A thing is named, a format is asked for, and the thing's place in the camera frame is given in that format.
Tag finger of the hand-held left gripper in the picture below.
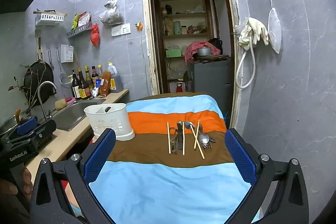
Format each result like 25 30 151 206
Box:
16 119 57 151
5 117 38 140

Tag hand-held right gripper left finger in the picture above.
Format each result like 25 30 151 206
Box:
30 128 116 224

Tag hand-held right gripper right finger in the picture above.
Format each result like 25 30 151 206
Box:
225 128 309 224

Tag white plastic utensil holder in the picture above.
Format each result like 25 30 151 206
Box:
84 103 135 141

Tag silver fork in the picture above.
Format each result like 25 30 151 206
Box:
203 138 217 151

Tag person's left hand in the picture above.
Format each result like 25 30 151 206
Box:
0 168 33 200

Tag steel container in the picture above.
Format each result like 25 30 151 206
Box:
0 109 27 136

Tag yellow sponge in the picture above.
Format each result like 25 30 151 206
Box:
54 98 68 110

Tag steel faucet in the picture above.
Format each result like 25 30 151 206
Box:
37 81 57 121

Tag steel sink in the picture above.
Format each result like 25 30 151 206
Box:
52 98 107 132

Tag dried branch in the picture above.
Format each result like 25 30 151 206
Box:
8 64 40 109

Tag black wok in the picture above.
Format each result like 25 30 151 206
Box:
23 60 55 105

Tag metal strainer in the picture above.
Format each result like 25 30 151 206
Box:
57 48 72 89

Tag dark sauce bottle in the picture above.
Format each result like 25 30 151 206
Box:
84 65 94 95
77 68 90 99

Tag blue white packet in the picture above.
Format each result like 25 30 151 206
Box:
92 79 104 97

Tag hanging metal ladle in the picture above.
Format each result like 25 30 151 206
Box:
48 48 55 70

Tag dark oil jug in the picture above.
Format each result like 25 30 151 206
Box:
107 62 123 93

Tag dark bottle red label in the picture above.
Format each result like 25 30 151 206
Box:
91 66 99 88

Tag grey cabinet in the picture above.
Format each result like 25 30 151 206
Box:
188 57 235 115

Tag striped tablecloth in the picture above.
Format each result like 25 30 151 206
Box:
88 92 260 224

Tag wooden spatula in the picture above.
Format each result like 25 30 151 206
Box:
35 29 44 61

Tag red plastic bag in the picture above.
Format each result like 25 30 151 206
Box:
90 24 100 47

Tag black bag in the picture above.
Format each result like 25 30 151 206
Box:
207 38 223 53

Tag pink cloth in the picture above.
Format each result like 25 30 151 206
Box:
184 41 221 63

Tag snack packets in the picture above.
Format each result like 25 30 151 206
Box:
72 12 91 29

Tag green box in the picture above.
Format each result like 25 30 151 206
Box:
165 48 182 58

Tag wooden shelf unit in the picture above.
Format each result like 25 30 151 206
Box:
153 0 214 94

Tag cream rubber gloves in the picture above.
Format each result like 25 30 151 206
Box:
237 17 270 50

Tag clear bag of dried goods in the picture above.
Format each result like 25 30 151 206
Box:
98 0 124 25

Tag white hose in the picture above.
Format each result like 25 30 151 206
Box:
235 30 257 89

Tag white power cable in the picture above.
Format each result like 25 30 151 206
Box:
141 30 146 94

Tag grey wall rack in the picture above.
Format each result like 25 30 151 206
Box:
67 22 93 39

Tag white wall basket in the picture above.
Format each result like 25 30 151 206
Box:
35 11 68 26

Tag wall switch panel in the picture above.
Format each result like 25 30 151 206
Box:
111 23 131 37

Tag worn door frame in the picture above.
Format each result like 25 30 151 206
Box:
141 0 242 130

